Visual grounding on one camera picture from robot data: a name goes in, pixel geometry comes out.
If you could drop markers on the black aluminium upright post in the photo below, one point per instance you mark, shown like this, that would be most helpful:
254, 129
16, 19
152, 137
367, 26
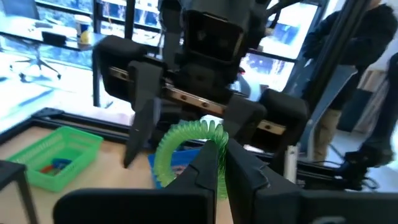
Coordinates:
342, 40

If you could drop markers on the blue coil wristband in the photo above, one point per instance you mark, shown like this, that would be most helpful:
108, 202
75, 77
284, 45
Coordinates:
62, 162

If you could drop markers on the orange coil wristband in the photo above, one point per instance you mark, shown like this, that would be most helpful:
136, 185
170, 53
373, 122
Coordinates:
46, 169

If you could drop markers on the person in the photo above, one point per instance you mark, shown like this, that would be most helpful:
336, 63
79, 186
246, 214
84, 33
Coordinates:
393, 93
357, 37

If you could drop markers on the green coil wristband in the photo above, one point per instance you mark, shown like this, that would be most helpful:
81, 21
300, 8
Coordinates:
174, 137

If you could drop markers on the white blue yellow canister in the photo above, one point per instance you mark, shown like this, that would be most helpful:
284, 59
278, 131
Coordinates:
83, 31

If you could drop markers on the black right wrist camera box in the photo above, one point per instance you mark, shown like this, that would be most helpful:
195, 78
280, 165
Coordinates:
214, 37

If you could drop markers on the small black box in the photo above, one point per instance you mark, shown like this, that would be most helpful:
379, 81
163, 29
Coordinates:
54, 38

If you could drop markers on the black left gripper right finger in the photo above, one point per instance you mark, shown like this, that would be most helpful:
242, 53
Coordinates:
255, 193

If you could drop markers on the long office desk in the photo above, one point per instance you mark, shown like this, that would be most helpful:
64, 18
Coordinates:
31, 31

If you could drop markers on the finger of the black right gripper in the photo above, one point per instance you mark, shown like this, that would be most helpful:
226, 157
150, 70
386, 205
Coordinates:
245, 118
144, 93

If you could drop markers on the blue plastic basket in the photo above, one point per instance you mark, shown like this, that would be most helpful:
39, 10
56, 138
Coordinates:
180, 161

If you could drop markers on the grey office chair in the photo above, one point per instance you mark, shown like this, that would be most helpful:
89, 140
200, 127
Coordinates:
37, 62

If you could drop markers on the green plastic basket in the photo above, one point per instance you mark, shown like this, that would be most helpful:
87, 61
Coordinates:
77, 146

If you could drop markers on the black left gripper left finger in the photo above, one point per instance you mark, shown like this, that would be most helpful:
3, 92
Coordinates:
205, 174

